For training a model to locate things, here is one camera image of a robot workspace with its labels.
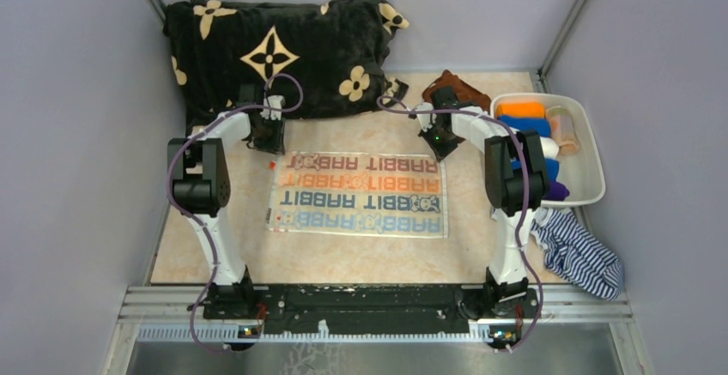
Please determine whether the orange blue patterned towel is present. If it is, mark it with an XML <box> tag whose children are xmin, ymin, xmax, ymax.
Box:
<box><xmin>266</xmin><ymin>151</ymin><xmax>449</xmax><ymax>239</ymax></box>

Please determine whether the orange polka dot towel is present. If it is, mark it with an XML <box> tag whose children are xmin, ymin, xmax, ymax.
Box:
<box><xmin>545</xmin><ymin>106</ymin><xmax>579</xmax><ymax>156</ymax></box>

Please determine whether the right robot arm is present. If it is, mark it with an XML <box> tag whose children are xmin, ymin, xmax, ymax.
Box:
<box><xmin>413</xmin><ymin>87</ymin><xmax>550</xmax><ymax>317</ymax></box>

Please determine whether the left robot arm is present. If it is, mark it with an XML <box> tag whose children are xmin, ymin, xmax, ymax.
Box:
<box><xmin>167</xmin><ymin>86</ymin><xmax>286</xmax><ymax>319</ymax></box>

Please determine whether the brown towel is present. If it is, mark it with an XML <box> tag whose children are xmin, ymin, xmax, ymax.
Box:
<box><xmin>422</xmin><ymin>70</ymin><xmax>491</xmax><ymax>112</ymax></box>

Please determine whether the orange rolled towel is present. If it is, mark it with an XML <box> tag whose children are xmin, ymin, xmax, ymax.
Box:
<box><xmin>495</xmin><ymin>102</ymin><xmax>545</xmax><ymax>119</ymax></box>

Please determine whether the blue rolled towel upper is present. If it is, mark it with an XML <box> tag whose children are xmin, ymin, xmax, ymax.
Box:
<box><xmin>498</xmin><ymin>115</ymin><xmax>552</xmax><ymax>138</ymax></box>

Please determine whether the blue rolled towel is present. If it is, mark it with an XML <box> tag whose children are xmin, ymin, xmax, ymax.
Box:
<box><xmin>511</xmin><ymin>159</ymin><xmax>560</xmax><ymax>182</ymax></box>
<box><xmin>498</xmin><ymin>115</ymin><xmax>552</xmax><ymax>138</ymax></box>

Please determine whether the black pillow with beige flowers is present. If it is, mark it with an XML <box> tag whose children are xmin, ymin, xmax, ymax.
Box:
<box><xmin>163</xmin><ymin>0</ymin><xmax>409</xmax><ymax>128</ymax></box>

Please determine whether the white rolled towel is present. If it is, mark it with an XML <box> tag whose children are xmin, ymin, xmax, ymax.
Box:
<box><xmin>539</xmin><ymin>136</ymin><xmax>560</xmax><ymax>160</ymax></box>

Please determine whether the blue rolled towel lower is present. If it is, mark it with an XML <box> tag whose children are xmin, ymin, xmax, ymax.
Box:
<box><xmin>511</xmin><ymin>159</ymin><xmax>560</xmax><ymax>182</ymax></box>

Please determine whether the purple rolled towel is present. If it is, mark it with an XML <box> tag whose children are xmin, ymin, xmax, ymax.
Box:
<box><xmin>543</xmin><ymin>181</ymin><xmax>571</xmax><ymax>202</ymax></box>

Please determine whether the white plastic bin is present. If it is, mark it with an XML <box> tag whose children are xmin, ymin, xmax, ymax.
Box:
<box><xmin>490</xmin><ymin>93</ymin><xmax>606</xmax><ymax>208</ymax></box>

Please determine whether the blue white striped towel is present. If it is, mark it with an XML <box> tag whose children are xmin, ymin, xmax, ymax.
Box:
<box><xmin>531</xmin><ymin>208</ymin><xmax>624</xmax><ymax>301</ymax></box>

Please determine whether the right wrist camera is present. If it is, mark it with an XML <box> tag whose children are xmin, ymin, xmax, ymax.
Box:
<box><xmin>414</xmin><ymin>102</ymin><xmax>436</xmax><ymax>132</ymax></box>

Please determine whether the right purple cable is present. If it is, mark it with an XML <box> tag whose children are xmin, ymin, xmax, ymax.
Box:
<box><xmin>376</xmin><ymin>95</ymin><xmax>545</xmax><ymax>354</ymax></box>

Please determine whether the purple cable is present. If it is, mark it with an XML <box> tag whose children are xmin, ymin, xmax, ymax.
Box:
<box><xmin>376</xmin><ymin>95</ymin><xmax>545</xmax><ymax>354</ymax></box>
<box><xmin>165</xmin><ymin>73</ymin><xmax>305</xmax><ymax>354</ymax></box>

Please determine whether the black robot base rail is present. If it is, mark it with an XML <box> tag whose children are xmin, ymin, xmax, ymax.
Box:
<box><xmin>200</xmin><ymin>284</ymin><xmax>542</xmax><ymax>348</ymax></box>

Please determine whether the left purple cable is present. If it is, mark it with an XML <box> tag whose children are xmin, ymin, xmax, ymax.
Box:
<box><xmin>165</xmin><ymin>73</ymin><xmax>305</xmax><ymax>354</ymax></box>

